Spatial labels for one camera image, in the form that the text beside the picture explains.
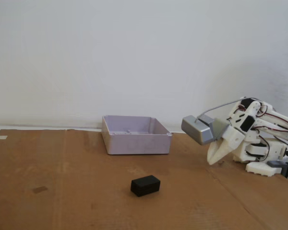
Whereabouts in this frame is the gray webcam cable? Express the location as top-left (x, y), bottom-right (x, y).
top-left (196, 97), bottom-right (241, 123)

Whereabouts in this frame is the gray webcam mount bracket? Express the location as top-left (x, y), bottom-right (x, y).
top-left (212, 118), bottom-right (231, 141)

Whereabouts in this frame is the gray and black table clamp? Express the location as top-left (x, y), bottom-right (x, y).
top-left (267, 160), bottom-right (288, 185)

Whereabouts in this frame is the pale plastic open box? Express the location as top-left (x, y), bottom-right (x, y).
top-left (101, 115), bottom-right (173, 156)

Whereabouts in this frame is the brown cardboard sheet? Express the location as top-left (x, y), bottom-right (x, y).
top-left (0, 128), bottom-right (288, 230)

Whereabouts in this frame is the silver webcam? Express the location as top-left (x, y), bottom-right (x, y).
top-left (181, 115), bottom-right (218, 146)

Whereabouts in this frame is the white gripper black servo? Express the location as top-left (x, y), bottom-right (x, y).
top-left (206, 115), bottom-right (255, 166)

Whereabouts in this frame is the black rectangular block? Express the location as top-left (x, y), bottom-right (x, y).
top-left (130, 175), bottom-right (161, 197)

